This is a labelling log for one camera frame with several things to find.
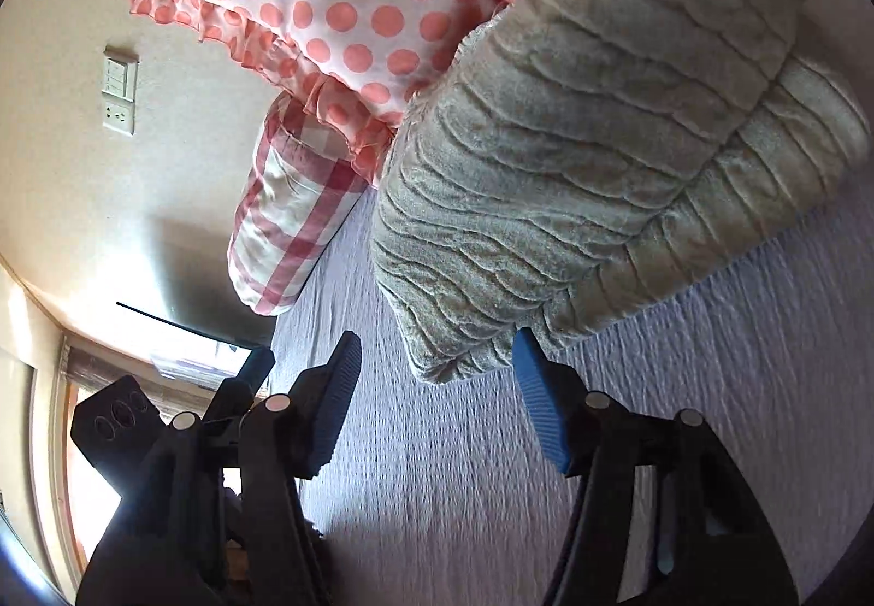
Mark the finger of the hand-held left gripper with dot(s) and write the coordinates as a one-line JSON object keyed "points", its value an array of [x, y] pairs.
{"points": [[257, 364]]}

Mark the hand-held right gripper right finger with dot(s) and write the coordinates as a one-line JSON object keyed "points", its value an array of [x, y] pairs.
{"points": [[541, 409]]}

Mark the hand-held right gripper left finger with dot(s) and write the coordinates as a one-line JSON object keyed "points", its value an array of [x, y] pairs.
{"points": [[333, 404]]}

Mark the lavender textured bedspread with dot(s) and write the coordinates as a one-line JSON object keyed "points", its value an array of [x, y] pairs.
{"points": [[444, 510]]}

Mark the red white checked bolster pillow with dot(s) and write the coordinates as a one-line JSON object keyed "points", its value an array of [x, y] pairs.
{"points": [[293, 216]]}

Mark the white wall socket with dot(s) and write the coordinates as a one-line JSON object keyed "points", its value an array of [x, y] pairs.
{"points": [[117, 115]]}

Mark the white wall switch panel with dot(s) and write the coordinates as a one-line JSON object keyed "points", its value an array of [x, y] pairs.
{"points": [[117, 74]]}

